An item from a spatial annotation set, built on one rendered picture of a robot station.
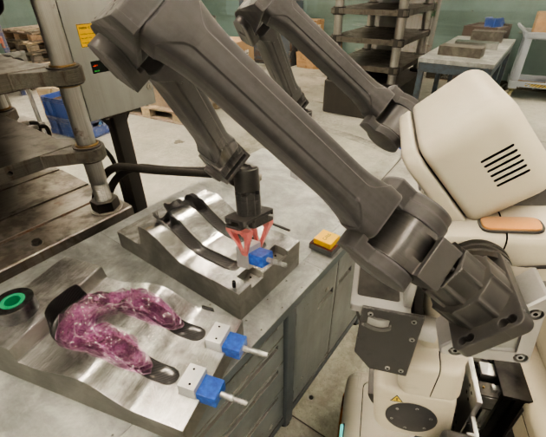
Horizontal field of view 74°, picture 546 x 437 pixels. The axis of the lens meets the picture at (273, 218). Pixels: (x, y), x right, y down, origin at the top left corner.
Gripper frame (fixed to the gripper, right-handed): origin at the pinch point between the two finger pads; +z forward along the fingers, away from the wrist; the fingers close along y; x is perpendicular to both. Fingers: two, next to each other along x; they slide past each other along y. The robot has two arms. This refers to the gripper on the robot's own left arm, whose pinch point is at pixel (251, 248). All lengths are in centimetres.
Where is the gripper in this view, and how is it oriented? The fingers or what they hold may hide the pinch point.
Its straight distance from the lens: 87.1
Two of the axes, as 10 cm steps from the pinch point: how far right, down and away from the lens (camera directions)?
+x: 7.9, 1.9, -5.9
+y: -6.2, 3.2, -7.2
